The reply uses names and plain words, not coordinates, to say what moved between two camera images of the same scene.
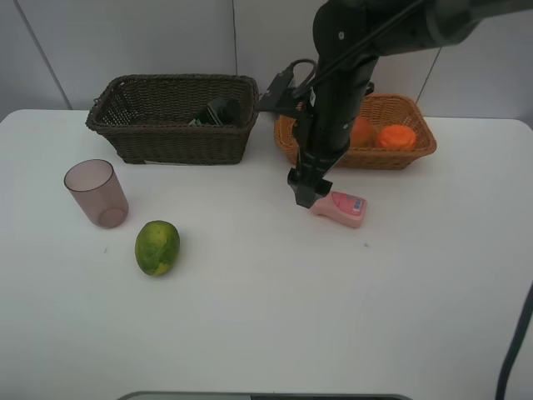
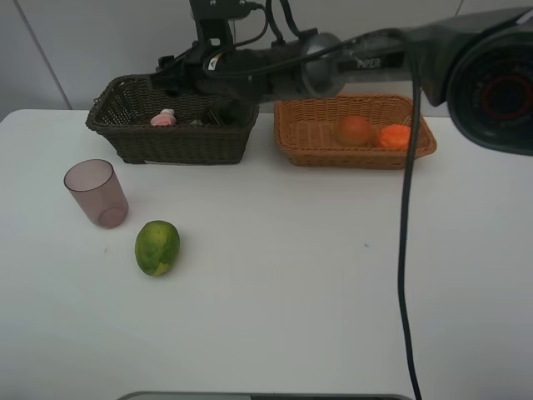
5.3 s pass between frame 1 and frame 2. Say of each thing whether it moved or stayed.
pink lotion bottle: moved
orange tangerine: stayed
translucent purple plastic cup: stayed
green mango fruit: stayed
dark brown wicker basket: stayed
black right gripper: moved
